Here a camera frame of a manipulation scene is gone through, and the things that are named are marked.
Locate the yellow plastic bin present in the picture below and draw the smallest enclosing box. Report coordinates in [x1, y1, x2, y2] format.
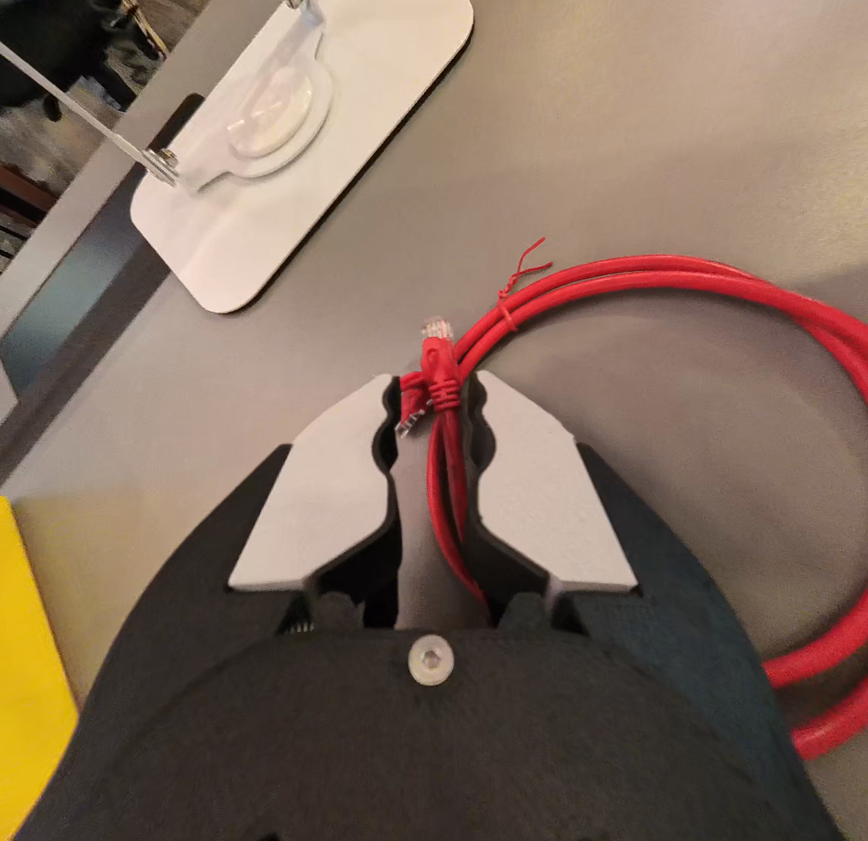
[0, 495, 79, 838]

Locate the white board stand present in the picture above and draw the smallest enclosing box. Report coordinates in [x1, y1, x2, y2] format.
[0, 0, 474, 315]

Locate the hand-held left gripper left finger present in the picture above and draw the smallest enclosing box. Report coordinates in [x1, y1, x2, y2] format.
[227, 373, 401, 592]

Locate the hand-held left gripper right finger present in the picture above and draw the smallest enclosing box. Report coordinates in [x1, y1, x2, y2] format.
[468, 370, 642, 594]

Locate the red ethernet cable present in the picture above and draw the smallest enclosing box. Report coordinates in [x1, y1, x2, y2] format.
[396, 239, 868, 762]

